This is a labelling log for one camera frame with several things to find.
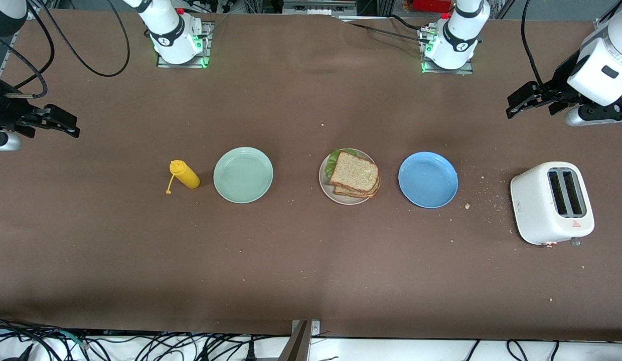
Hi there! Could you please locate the yellow squeeze bottle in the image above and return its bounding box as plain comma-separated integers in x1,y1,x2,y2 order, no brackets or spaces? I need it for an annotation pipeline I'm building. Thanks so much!
166,160,201,195

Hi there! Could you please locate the brown bread slice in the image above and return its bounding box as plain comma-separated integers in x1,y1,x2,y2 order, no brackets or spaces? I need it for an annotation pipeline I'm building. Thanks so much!
330,151,380,194
333,178,381,199

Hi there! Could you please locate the green lettuce leaf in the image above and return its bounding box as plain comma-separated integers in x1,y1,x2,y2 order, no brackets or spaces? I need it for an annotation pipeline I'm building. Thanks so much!
325,149,360,181

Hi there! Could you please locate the blue plate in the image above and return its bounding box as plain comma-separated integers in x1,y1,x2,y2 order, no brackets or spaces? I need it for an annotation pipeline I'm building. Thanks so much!
398,152,458,209

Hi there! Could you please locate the green plate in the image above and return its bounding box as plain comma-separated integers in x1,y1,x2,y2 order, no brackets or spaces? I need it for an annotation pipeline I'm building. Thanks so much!
213,147,274,204

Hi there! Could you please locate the beige plate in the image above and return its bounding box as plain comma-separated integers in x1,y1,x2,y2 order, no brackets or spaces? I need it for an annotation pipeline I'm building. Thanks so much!
319,148,380,206

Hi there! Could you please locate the white toaster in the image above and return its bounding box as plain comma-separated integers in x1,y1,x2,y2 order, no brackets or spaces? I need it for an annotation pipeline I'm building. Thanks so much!
510,161,595,247

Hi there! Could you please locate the red box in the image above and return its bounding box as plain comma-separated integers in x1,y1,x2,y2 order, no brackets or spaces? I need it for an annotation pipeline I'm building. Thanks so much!
411,0,453,13

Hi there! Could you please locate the grey power strip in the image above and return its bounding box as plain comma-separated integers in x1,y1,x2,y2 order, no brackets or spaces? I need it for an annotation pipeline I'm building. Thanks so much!
282,0,358,16

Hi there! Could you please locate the dark metal beam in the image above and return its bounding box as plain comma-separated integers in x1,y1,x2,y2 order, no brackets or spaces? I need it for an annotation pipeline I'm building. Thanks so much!
277,321,312,361

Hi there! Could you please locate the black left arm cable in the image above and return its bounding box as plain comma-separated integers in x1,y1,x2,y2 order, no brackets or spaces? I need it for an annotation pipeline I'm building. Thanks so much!
521,0,544,86

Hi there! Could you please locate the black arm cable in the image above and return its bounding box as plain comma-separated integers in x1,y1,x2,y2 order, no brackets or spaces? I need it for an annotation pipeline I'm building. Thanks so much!
0,0,131,99
521,0,544,86

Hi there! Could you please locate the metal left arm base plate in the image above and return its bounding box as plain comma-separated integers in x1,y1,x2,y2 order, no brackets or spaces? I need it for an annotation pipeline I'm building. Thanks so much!
420,28,475,75

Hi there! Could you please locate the aluminium frame post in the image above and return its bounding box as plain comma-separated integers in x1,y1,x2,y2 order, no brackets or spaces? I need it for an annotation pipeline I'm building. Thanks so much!
594,0,622,30

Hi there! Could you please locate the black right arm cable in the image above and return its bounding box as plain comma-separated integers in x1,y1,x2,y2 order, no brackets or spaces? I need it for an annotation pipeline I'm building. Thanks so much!
0,0,131,99

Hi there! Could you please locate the black base power cable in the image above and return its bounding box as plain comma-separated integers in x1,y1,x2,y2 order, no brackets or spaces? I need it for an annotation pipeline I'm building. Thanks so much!
336,14,429,43

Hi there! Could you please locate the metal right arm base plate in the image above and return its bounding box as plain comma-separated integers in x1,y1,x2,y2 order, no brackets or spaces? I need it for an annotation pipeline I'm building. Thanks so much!
157,20,212,69

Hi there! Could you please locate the black cable tangle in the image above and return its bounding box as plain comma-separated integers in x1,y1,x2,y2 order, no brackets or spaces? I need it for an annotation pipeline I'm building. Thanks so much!
0,315,291,361

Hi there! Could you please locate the silver corner bracket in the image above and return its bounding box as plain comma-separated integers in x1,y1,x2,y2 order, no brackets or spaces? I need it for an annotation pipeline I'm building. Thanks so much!
291,320,321,337

